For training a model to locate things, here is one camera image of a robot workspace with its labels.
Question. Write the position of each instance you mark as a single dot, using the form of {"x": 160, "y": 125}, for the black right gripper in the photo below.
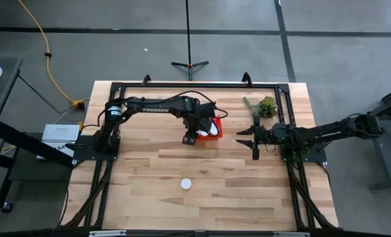
{"x": 256, "y": 145}

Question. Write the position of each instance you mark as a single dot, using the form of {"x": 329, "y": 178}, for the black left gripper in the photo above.
{"x": 192, "y": 121}

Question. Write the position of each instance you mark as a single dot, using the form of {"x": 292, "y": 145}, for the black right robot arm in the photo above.
{"x": 330, "y": 131}

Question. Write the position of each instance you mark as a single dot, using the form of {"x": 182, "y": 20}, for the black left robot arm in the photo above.
{"x": 156, "y": 109}

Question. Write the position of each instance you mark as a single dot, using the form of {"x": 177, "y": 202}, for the red plastic mesh basket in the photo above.
{"x": 212, "y": 138}

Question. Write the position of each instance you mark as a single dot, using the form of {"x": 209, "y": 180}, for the trailing green succulent sprig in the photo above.
{"x": 249, "y": 103}

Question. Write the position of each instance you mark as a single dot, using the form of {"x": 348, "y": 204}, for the potted green succulent plant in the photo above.
{"x": 267, "y": 107}

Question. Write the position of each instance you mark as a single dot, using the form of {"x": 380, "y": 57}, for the black table clamp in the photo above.
{"x": 247, "y": 78}
{"x": 146, "y": 79}

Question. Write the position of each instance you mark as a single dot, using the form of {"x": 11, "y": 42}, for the black tripod stand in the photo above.
{"x": 190, "y": 67}

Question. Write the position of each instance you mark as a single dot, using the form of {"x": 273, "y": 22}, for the white paper box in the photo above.
{"x": 60, "y": 133}

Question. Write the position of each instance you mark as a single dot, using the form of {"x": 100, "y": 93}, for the dark metal equipment stand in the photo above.
{"x": 384, "y": 158}

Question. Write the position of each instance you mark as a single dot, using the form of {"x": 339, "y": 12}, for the black side table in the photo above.
{"x": 1, "y": 98}

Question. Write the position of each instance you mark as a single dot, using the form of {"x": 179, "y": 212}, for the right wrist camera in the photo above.
{"x": 267, "y": 133}

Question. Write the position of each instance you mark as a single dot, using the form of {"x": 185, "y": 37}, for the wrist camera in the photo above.
{"x": 206, "y": 110}
{"x": 267, "y": 133}

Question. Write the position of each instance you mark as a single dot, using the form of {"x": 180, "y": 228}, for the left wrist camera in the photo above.
{"x": 206, "y": 110}

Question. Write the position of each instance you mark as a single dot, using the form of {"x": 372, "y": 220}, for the black metal table frame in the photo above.
{"x": 215, "y": 85}

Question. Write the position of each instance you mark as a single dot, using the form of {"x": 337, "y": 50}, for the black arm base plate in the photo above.
{"x": 83, "y": 151}
{"x": 314, "y": 156}

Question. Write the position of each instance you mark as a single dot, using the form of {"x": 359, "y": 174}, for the silver metal bracket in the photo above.
{"x": 291, "y": 234}
{"x": 107, "y": 233}

